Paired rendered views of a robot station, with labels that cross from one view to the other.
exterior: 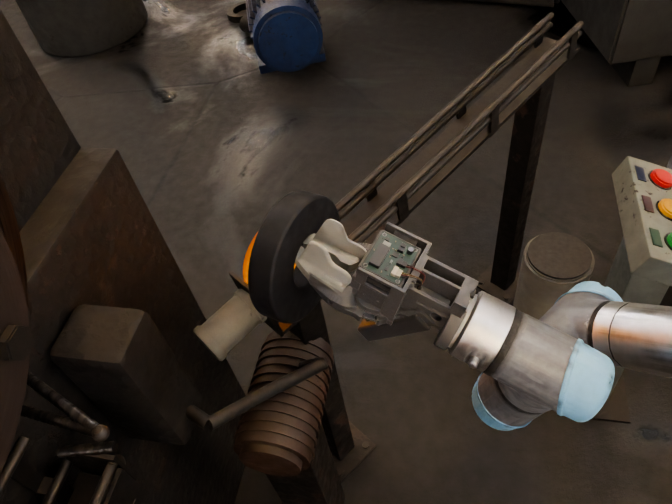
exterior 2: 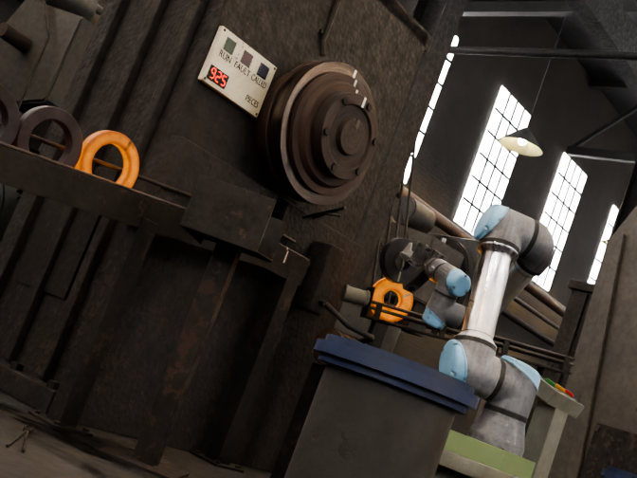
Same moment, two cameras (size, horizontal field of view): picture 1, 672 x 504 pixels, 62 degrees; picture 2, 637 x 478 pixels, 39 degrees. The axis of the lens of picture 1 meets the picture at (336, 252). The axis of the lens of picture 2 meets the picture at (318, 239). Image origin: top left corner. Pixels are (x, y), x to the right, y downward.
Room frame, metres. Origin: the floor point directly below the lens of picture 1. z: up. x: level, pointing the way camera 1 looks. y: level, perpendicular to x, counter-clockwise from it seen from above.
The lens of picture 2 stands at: (-2.42, -0.91, 0.33)
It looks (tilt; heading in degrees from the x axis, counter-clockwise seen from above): 9 degrees up; 24
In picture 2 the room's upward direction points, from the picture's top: 21 degrees clockwise
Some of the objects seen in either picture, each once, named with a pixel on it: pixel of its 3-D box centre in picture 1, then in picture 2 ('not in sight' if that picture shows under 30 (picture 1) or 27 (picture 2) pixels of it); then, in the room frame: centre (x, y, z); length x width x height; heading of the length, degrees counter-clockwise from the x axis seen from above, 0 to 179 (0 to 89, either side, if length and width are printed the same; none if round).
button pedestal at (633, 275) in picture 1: (622, 311); (530, 476); (0.59, -0.56, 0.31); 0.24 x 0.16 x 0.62; 162
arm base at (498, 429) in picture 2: not in sight; (500, 428); (0.02, -0.51, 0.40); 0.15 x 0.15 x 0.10
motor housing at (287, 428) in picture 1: (305, 446); (322, 411); (0.45, 0.12, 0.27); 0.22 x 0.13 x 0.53; 162
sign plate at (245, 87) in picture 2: not in sight; (239, 73); (-0.11, 0.57, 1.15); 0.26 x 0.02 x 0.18; 162
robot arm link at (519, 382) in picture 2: not in sight; (512, 385); (0.01, -0.51, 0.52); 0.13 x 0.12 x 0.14; 124
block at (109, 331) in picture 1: (133, 379); (317, 277); (0.40, 0.30, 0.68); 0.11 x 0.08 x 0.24; 72
